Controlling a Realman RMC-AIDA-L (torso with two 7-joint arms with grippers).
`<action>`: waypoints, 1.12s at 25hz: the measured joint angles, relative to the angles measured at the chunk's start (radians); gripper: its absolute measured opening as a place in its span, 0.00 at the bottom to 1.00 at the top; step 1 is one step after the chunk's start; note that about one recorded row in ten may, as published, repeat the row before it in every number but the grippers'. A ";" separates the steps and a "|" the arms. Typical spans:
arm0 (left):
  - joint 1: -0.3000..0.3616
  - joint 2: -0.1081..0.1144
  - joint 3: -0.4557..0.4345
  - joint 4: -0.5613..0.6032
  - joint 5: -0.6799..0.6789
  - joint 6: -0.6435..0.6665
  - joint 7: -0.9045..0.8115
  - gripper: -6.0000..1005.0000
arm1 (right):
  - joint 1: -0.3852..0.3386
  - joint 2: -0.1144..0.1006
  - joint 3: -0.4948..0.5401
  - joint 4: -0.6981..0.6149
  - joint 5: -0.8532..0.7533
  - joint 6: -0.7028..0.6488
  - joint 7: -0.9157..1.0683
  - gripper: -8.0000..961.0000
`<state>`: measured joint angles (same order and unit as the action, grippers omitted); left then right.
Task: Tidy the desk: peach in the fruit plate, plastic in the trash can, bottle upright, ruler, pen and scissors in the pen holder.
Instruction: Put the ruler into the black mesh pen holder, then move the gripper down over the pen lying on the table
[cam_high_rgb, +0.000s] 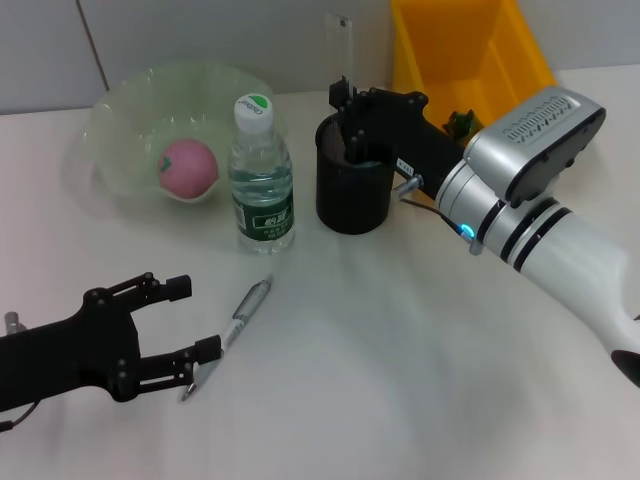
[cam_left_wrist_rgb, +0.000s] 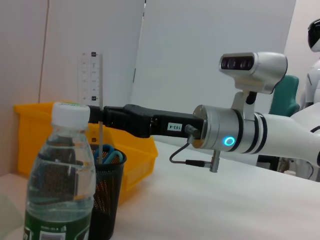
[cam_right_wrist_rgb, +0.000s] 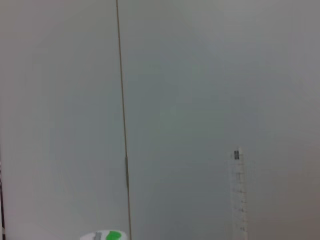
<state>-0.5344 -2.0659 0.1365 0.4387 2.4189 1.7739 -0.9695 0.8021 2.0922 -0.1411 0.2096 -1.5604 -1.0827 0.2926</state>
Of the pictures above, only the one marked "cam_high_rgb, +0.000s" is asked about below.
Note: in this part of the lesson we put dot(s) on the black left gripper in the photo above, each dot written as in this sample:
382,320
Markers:
65,355

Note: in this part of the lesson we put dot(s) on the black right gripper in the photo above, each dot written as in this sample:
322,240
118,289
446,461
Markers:
410,135

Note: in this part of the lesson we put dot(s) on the clear plastic ruler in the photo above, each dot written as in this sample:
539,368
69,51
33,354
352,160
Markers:
341,45

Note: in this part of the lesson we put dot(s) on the silver ballpoint pen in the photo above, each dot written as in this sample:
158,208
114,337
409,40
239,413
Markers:
245,310

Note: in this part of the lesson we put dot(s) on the clear green-label water bottle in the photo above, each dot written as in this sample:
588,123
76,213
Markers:
262,220

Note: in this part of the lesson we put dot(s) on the pink toy peach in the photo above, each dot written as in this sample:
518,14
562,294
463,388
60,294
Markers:
187,167

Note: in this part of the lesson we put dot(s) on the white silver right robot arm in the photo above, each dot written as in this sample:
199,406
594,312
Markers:
550,240

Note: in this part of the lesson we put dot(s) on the black mesh pen holder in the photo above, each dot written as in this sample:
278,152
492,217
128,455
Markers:
350,200

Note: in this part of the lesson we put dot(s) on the translucent green fruit plate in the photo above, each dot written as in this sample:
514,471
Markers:
125,115

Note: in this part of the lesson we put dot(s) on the yellow plastic bin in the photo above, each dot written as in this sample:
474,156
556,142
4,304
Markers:
450,40

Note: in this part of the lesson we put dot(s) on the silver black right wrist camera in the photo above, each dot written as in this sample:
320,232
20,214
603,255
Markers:
530,140

